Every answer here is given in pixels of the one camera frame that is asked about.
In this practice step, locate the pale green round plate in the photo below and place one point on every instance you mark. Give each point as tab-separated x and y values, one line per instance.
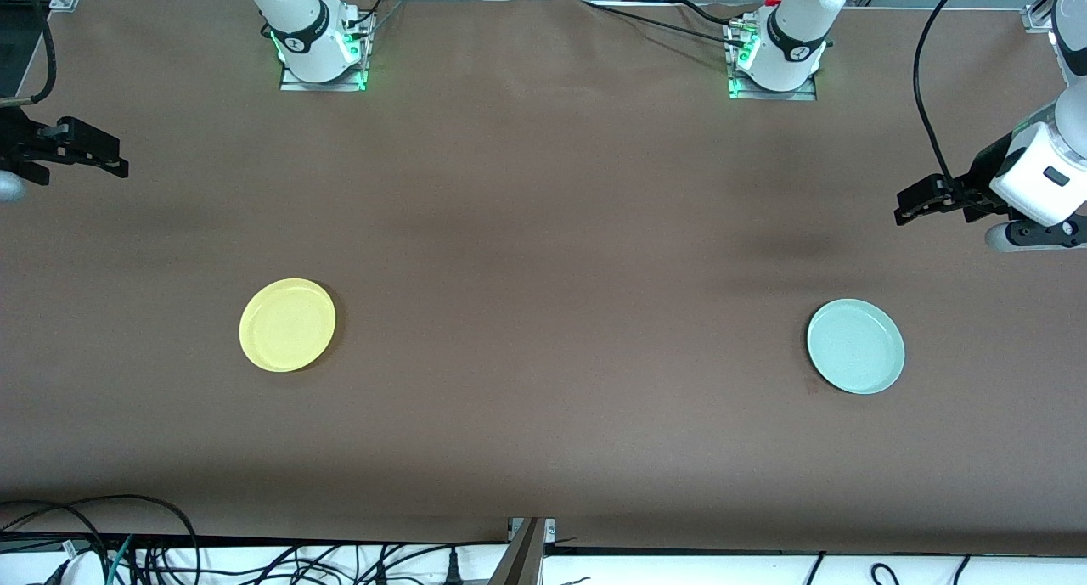
856	347

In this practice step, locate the silver corner bracket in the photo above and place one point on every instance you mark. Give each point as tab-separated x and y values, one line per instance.
550	530

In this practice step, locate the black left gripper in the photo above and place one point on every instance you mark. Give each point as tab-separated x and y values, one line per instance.
985	175

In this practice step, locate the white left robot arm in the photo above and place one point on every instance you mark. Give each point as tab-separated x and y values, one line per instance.
798	25

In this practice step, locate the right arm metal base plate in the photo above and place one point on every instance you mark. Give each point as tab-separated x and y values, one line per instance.
293	85

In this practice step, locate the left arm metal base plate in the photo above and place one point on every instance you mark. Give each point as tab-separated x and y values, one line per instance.
807	96

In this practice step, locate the aluminium corner profile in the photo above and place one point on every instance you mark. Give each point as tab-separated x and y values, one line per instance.
1040	16

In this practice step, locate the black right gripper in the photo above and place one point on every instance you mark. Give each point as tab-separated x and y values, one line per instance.
14	137

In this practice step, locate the black power plug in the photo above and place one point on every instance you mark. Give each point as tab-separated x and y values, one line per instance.
454	568

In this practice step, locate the aluminium frame post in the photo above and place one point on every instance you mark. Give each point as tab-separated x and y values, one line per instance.
522	558

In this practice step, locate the yellow round plate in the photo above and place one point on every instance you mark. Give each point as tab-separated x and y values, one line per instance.
287	326

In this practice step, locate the brown table cover sheet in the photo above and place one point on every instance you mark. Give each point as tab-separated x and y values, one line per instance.
543	313

